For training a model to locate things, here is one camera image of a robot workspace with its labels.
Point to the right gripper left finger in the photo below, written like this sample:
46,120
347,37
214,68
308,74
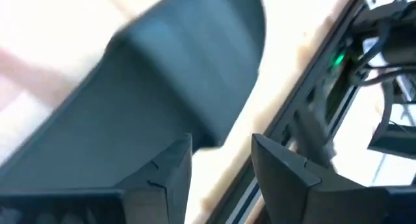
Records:
156,191

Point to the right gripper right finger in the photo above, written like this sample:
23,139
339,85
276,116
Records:
292,191

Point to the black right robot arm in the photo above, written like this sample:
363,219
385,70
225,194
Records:
399,45

